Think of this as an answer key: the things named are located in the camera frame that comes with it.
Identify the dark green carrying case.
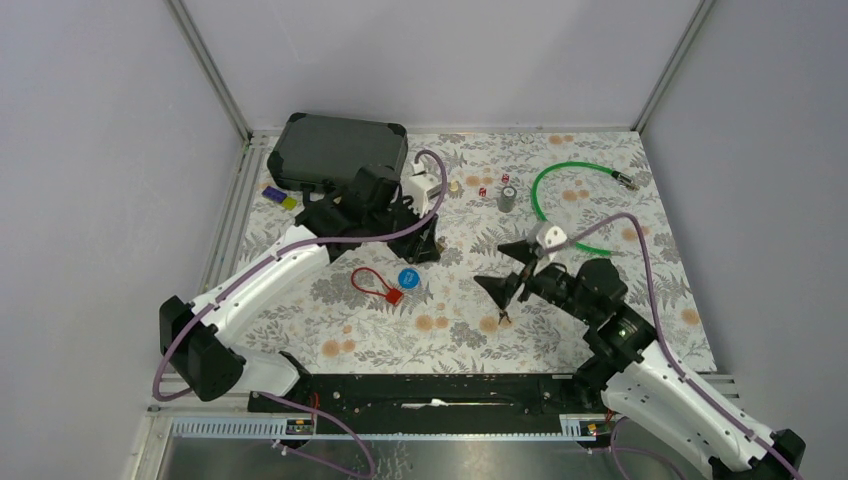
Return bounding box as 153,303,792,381
266,112,408,191

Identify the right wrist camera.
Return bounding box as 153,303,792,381
527,221,569,258

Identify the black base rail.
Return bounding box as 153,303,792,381
247,363,611,437

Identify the green cable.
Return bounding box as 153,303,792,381
529,160,643,256

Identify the grey patterned cylinder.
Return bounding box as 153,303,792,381
497,185,517,213

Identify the yellow-green toy brick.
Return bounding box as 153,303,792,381
281,197,298,211

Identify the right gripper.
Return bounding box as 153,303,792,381
473,239,596,324

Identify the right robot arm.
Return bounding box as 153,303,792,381
475,241,806,479

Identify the red cable lock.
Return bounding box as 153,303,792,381
350,267,404,306

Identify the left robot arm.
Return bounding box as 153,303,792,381
152,155,448,411

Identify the blue small blind chip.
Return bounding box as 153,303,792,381
397,268,421,290

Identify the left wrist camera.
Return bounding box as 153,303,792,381
402,173,442,217

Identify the blue toy brick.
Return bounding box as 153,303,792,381
261,186,288,204

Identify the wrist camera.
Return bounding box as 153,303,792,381
402,173,442,217
527,221,569,258

